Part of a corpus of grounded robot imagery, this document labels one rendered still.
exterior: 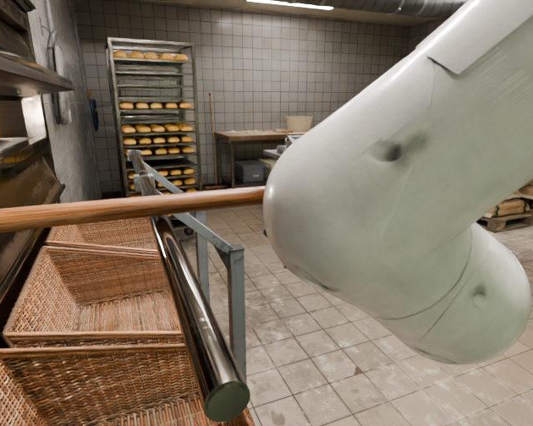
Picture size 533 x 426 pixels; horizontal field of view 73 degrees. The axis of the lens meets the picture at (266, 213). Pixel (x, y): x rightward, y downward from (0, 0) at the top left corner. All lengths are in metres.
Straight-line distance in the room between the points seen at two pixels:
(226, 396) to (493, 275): 0.18
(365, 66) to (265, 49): 1.84
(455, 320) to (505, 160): 0.11
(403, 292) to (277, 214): 0.08
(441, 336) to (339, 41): 6.37
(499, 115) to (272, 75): 5.81
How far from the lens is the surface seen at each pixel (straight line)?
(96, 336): 1.01
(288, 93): 6.07
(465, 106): 0.19
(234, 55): 5.79
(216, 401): 0.25
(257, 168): 5.21
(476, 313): 0.27
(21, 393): 1.02
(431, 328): 0.27
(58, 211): 0.54
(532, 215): 4.97
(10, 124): 2.05
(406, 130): 0.18
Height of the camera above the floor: 1.34
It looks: 17 degrees down
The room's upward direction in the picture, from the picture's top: straight up
